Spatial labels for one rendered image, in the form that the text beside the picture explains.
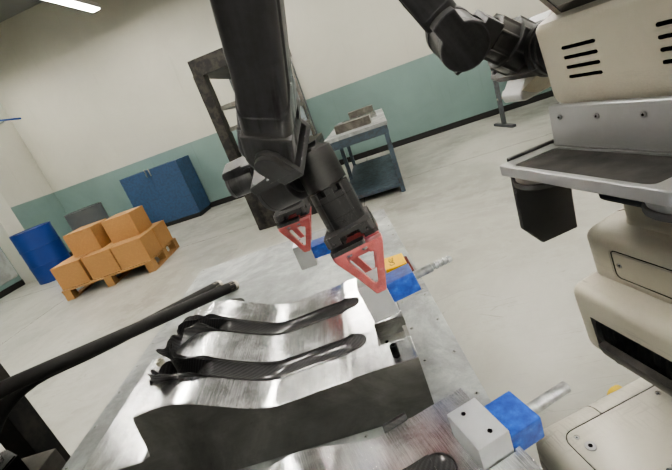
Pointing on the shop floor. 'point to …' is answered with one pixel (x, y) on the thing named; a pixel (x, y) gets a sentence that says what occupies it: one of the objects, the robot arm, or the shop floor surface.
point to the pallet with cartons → (113, 250)
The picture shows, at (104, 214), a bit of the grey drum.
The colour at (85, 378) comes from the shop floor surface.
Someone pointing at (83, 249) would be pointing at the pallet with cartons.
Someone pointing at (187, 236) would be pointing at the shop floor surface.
